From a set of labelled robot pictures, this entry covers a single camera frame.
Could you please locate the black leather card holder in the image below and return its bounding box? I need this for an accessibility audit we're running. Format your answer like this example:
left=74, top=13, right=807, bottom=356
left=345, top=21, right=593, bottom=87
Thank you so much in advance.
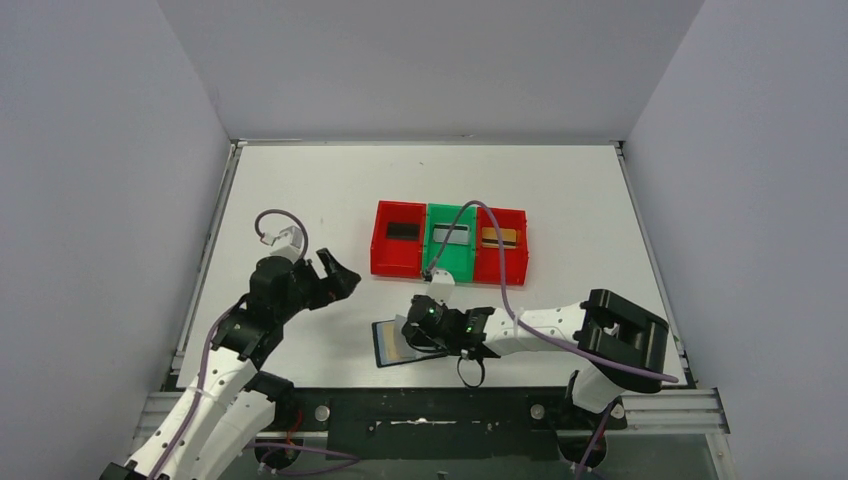
left=371, top=315, right=446, bottom=368

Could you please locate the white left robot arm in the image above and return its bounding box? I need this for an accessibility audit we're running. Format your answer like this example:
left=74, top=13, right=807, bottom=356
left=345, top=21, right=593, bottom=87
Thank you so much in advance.
left=101, top=248, right=361, bottom=479

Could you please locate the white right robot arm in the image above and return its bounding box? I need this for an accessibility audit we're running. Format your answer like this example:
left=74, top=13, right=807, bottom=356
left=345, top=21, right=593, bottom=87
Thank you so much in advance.
left=400, top=289, right=677, bottom=427

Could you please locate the black card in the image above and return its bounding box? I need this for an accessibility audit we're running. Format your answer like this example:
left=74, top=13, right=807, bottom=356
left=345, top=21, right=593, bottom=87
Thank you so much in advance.
left=386, top=222, right=420, bottom=242

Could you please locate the silver magnetic stripe card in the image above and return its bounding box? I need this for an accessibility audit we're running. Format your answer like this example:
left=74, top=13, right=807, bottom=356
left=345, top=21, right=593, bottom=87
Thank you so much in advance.
left=432, top=224, right=470, bottom=246

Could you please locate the gold VIP card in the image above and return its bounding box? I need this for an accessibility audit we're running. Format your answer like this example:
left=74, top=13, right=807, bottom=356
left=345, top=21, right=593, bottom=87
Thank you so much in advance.
left=480, top=227, right=520, bottom=249

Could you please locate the red plastic bin left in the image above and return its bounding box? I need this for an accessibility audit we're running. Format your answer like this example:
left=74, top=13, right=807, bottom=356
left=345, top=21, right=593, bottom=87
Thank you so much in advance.
left=370, top=200, right=427, bottom=278

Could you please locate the red plastic bin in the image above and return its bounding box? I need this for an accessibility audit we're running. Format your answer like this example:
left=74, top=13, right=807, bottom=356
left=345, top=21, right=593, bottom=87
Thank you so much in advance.
left=370, top=200, right=427, bottom=278
left=472, top=206, right=530, bottom=287

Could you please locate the green plastic bin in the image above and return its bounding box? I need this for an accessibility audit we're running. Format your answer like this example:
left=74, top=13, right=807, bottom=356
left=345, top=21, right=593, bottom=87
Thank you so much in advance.
left=422, top=203, right=477, bottom=283

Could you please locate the red plastic bin right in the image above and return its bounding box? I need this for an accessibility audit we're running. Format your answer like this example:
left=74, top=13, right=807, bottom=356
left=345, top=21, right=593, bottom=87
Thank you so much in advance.
left=472, top=206, right=530, bottom=287

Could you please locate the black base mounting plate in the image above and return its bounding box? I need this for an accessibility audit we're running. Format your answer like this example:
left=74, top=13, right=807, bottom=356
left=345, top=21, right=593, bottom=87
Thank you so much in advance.
left=255, top=387, right=627, bottom=468

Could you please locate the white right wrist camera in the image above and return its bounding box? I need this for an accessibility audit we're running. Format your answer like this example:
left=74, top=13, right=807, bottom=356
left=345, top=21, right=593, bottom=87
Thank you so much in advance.
left=426, top=268, right=455, bottom=304

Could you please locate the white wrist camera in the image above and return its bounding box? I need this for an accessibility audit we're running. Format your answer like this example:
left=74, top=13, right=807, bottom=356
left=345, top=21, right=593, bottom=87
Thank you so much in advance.
left=260, top=225, right=306, bottom=262
left=426, top=268, right=455, bottom=304

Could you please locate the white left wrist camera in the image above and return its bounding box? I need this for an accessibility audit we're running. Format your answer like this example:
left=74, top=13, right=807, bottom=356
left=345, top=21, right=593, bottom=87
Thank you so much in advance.
left=260, top=225, right=306, bottom=262

